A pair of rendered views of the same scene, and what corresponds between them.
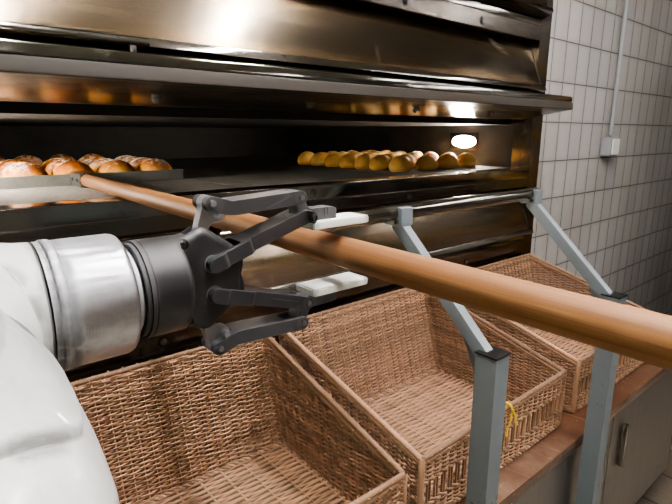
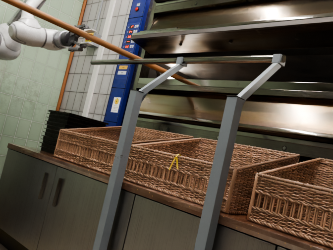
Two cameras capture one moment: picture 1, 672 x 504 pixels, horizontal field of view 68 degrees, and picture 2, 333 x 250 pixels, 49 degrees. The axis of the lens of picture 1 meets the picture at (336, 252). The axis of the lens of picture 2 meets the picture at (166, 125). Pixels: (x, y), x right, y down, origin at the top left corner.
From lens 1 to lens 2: 2.01 m
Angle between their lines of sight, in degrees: 85
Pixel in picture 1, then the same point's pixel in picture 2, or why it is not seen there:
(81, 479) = (22, 24)
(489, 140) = not seen: outside the picture
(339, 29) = (269, 10)
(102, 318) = (56, 36)
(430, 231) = (321, 122)
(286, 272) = (212, 117)
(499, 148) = not seen: outside the picture
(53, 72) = (149, 36)
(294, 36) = (242, 18)
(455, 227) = not seen: outside the picture
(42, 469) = (21, 22)
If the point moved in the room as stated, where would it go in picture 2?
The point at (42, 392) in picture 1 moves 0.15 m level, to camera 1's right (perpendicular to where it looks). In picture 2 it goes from (27, 22) to (19, 11)
